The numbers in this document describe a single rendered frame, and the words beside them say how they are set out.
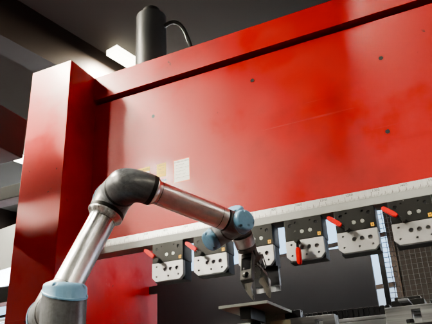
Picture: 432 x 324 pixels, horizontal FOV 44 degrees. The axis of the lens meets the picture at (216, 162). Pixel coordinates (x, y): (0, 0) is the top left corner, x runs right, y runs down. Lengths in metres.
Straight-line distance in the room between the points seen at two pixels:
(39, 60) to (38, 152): 1.69
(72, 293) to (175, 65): 1.51
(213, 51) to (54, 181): 0.96
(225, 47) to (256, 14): 1.79
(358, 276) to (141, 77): 1.42
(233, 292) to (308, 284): 0.38
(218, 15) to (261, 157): 2.24
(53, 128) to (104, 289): 0.80
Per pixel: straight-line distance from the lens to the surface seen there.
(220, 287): 2.80
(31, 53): 4.23
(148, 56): 2.93
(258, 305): 1.87
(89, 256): 1.65
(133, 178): 1.64
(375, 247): 2.03
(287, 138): 2.27
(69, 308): 1.45
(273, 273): 2.15
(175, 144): 2.50
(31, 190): 2.63
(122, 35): 4.55
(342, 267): 2.61
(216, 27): 4.46
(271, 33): 2.54
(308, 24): 2.50
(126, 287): 2.81
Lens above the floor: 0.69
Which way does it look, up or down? 24 degrees up
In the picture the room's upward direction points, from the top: 3 degrees counter-clockwise
